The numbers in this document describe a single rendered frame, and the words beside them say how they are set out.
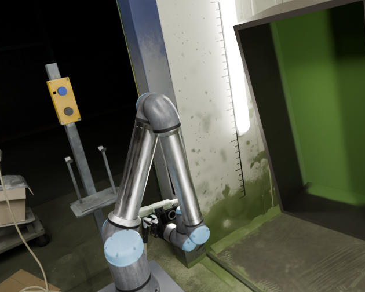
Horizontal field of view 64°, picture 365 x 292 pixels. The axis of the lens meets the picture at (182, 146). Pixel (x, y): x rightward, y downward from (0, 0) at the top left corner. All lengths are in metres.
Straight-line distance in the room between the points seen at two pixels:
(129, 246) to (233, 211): 1.44
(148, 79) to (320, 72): 0.99
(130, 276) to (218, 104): 1.38
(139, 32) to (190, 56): 0.38
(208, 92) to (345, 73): 0.87
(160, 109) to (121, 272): 0.63
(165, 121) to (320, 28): 0.99
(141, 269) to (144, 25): 1.34
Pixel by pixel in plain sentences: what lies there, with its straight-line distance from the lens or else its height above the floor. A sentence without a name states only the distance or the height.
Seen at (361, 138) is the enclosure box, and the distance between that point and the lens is 1.89.
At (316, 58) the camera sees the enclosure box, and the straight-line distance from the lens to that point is 1.77.
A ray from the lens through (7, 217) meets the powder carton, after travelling 3.22.
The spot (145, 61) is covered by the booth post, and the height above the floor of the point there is 1.55.
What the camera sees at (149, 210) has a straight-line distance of 1.68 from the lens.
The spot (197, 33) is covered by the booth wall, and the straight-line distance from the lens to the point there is 2.08.
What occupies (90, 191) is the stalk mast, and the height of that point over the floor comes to 0.81.
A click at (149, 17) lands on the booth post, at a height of 1.79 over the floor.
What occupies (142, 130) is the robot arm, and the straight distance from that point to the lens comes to 1.22.
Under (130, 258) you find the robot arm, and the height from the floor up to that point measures 0.87.
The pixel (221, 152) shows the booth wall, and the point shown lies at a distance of 2.24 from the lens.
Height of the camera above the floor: 1.55
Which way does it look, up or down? 17 degrees down
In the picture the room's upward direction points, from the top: 11 degrees counter-clockwise
